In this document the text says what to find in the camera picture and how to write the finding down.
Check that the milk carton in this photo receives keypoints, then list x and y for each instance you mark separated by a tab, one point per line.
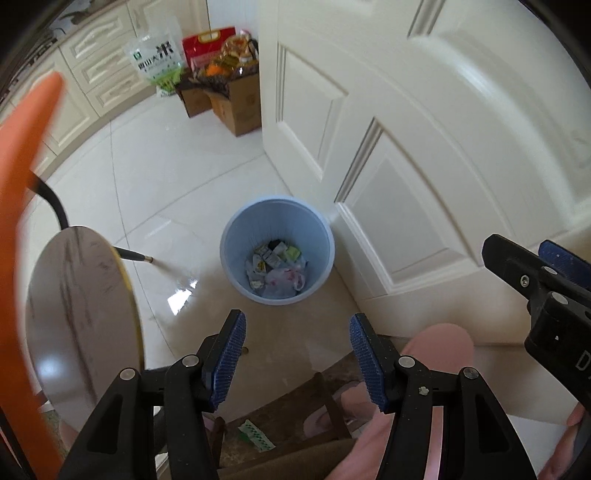
265	260

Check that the red gift box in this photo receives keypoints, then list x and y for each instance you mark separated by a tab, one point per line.
200	49

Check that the white pink plastic bag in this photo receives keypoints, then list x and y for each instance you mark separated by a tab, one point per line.
283	283

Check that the green white snack wrapper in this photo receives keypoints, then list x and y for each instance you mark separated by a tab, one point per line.
256	436

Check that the white door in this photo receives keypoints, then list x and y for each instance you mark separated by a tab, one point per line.
420	128

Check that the blue trash bin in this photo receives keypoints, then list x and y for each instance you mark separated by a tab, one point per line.
293	230

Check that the cardboard box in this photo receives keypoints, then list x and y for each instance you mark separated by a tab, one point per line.
238	109

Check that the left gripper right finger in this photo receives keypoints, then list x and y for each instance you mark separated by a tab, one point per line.
378	360

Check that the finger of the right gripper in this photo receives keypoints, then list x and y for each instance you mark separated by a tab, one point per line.
567	263

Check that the white rice bag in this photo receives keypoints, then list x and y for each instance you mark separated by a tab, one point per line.
157	54

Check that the round marble stool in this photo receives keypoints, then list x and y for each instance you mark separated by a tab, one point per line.
81	321

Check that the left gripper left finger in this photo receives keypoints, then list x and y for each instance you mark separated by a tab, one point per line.
222	359

